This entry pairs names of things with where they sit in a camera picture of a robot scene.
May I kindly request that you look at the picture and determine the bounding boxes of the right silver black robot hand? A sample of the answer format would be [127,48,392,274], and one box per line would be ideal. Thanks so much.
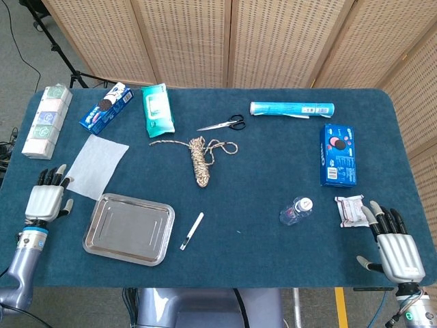
[356,200,427,284]

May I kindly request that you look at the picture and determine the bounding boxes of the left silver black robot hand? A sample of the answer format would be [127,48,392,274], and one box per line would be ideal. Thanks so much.
[24,163,75,228]

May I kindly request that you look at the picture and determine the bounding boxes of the white tissue sheet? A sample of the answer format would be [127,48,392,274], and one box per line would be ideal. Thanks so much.
[64,133,130,201]

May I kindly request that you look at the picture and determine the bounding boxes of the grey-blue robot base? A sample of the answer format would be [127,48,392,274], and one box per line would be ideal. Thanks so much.
[136,288,284,328]

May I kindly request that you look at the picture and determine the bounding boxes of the stainless steel tray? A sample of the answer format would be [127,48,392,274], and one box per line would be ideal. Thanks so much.
[82,193,175,267]

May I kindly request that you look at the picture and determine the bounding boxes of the white red snack packet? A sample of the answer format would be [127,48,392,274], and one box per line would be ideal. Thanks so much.
[334,194,373,228]

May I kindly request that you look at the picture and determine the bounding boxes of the pastel tissue multipack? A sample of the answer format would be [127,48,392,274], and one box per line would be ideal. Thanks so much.
[21,83,74,161]

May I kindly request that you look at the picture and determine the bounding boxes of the blue cookie box white end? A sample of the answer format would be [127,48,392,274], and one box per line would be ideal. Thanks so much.
[79,81,135,136]

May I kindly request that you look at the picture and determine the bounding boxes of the blue cookie box pink print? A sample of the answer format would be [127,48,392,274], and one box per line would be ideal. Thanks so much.
[319,123,358,187]

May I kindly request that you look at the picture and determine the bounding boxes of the clear plastic water bottle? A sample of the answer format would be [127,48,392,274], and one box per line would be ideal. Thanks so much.
[279,195,314,227]

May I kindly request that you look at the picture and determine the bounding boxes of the white table leg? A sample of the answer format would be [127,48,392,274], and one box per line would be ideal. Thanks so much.
[292,288,303,328]

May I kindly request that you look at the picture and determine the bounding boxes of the green wet wipes pack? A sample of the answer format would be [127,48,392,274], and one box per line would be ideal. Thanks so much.
[141,83,176,139]

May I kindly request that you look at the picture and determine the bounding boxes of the black tripod stand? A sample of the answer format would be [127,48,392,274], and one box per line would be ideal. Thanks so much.
[23,0,115,89]

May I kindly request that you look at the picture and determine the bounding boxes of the blue table cloth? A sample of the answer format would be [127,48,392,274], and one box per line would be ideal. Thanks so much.
[0,87,429,288]

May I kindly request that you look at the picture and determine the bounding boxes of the cyan wrap roll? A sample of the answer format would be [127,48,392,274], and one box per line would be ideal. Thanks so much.
[249,101,336,120]

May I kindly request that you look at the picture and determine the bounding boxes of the wicker folding screen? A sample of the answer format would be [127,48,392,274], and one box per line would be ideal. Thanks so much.
[40,0,437,240]

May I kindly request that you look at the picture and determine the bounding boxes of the black cable bundle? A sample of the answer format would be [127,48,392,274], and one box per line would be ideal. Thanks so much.
[0,126,18,174]

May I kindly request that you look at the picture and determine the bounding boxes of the blue cable bunch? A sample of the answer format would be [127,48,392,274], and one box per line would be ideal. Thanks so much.
[122,288,139,328]

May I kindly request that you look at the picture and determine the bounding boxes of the beige braided rope bundle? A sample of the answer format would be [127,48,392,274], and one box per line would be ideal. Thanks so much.
[149,135,239,188]

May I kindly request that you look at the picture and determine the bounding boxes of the thin black floor cable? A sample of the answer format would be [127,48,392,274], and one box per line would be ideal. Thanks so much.
[5,0,42,93]

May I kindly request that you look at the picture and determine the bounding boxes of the black-handled scissors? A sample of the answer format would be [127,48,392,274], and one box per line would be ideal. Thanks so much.
[196,113,246,133]

